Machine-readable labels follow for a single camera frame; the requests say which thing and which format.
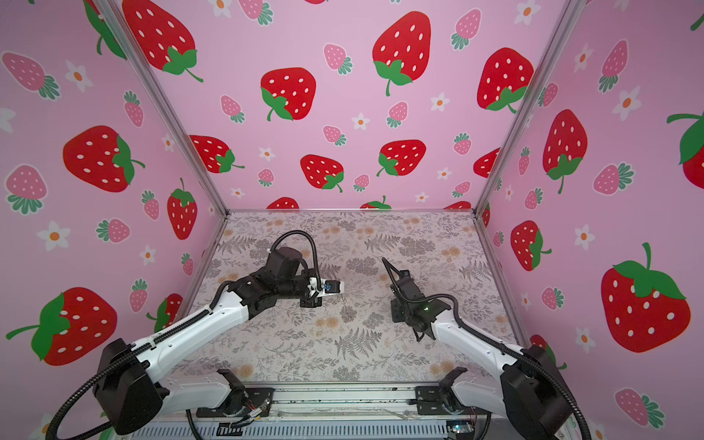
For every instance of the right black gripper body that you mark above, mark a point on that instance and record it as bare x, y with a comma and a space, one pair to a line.
401, 313

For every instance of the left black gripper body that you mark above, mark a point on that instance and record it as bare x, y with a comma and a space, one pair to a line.
307, 291

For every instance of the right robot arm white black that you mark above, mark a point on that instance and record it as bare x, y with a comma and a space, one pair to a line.
530, 392

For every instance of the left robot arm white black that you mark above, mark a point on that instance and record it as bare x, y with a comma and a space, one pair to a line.
138, 385

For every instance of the perforated white vent panel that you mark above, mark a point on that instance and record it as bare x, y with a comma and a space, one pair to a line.
356, 429

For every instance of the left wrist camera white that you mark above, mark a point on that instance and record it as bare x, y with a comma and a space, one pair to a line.
324, 288

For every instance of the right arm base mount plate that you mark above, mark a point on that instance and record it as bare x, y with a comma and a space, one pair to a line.
435, 400

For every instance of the aluminium rail frame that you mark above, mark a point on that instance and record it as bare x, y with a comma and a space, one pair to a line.
338, 402

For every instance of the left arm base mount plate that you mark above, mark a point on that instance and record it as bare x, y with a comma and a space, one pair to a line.
256, 401

